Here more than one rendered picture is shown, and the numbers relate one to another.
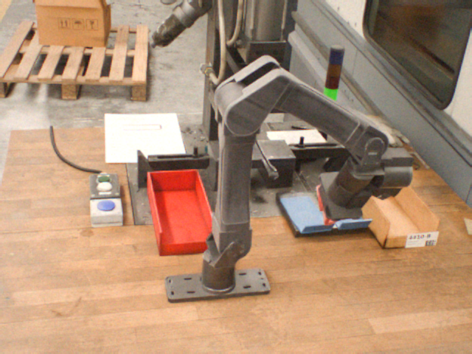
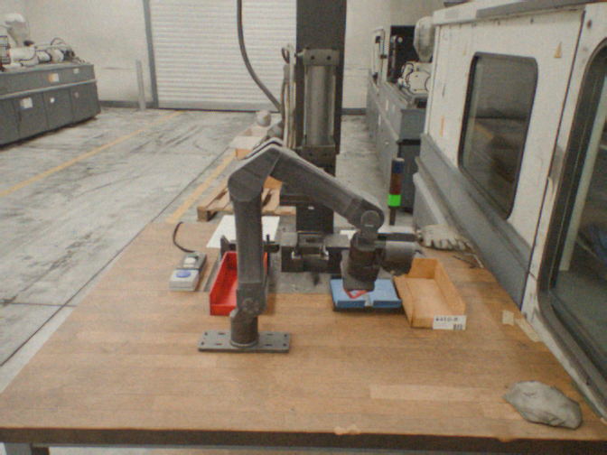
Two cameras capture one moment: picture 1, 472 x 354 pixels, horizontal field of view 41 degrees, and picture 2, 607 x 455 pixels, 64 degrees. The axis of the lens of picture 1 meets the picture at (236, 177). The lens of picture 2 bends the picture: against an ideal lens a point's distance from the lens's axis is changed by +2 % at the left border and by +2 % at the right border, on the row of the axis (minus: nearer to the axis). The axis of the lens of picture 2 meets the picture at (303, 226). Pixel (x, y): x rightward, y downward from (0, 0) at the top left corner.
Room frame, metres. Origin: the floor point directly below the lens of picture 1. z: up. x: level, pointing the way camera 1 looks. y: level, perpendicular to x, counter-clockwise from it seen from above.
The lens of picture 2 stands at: (0.12, -0.34, 1.54)
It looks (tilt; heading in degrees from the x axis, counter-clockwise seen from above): 21 degrees down; 15
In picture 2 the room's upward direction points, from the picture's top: 1 degrees clockwise
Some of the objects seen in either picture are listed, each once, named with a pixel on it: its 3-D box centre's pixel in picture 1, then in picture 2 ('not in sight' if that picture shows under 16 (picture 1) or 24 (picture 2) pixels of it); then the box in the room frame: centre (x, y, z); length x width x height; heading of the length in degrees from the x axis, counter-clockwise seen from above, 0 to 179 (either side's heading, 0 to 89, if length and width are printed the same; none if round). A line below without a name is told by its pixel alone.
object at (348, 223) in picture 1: (343, 207); (382, 290); (1.24, -0.25, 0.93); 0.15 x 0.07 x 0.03; 16
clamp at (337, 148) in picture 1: (314, 153); not in sight; (1.47, -0.20, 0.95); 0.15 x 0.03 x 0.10; 105
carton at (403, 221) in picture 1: (388, 205); (426, 291); (1.27, -0.36, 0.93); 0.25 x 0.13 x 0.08; 15
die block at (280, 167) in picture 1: (249, 166); (314, 254); (1.39, -0.03, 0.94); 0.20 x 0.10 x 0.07; 105
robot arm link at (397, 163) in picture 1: (380, 157); (385, 233); (1.05, -0.26, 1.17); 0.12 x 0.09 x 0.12; 106
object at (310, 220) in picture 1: (306, 211); (347, 290); (1.21, -0.17, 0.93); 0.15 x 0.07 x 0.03; 18
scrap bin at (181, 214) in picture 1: (180, 209); (240, 281); (1.18, 0.12, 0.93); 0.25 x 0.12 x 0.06; 15
